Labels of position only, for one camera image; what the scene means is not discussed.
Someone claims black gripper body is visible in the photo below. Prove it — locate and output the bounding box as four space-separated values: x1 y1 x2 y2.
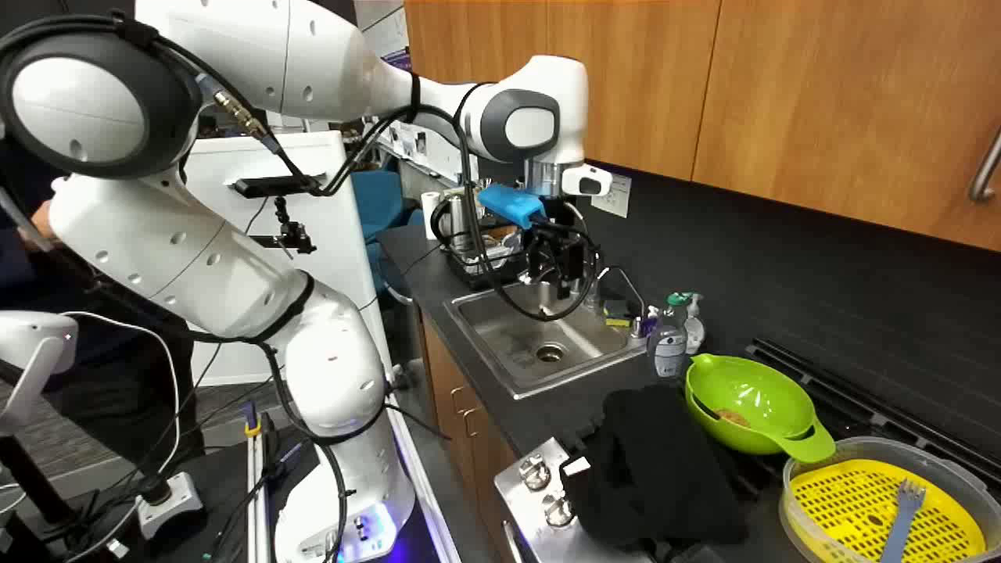
529 226 584 313

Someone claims small light green bowl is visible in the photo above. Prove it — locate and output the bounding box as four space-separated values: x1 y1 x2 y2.
686 353 835 462

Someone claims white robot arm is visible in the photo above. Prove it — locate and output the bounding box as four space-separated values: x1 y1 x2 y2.
4 0 589 438

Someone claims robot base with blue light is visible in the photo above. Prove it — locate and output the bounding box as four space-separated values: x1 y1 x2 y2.
273 411 430 563

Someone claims clear lunch box yellow insert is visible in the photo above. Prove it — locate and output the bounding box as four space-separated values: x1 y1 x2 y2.
780 435 1001 563

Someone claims steel sink basin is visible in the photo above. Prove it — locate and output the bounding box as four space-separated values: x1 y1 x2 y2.
443 292 645 402

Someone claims small clear bottle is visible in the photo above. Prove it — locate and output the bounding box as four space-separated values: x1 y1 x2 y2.
654 313 686 379

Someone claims soap dispenser bottle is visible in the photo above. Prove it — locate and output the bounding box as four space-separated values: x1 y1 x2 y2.
683 295 708 358

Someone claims wooden lower cabinet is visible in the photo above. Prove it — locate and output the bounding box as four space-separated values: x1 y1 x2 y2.
424 324 512 563

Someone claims wooden cabinet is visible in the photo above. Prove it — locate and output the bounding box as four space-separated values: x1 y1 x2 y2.
424 324 512 563
405 0 1001 252

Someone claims steel stove panel with knobs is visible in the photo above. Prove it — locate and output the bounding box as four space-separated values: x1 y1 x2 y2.
493 438 591 563

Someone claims black cloth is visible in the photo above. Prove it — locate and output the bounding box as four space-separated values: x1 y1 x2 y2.
563 384 747 551

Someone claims white panel board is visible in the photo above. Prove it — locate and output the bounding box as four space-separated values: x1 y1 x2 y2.
182 129 395 391

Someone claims wooden upper cabinet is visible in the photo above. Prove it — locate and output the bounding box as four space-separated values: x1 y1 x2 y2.
405 0 1001 252

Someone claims grey spatula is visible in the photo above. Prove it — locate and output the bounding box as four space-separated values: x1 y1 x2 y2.
879 485 926 563

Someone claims person in black clothes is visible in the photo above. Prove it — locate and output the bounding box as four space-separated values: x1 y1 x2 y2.
0 139 205 474

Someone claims white controller device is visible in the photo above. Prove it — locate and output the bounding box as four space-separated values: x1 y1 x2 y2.
134 474 205 543

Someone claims white object on left edge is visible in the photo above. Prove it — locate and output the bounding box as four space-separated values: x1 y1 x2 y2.
0 311 80 428

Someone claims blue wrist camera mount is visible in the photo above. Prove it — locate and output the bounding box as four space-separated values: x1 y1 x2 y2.
479 186 549 231

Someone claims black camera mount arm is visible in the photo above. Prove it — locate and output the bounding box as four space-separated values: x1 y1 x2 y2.
232 174 317 255

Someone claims silver cabinet handle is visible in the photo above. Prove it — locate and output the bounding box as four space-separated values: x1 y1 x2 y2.
969 129 1001 203

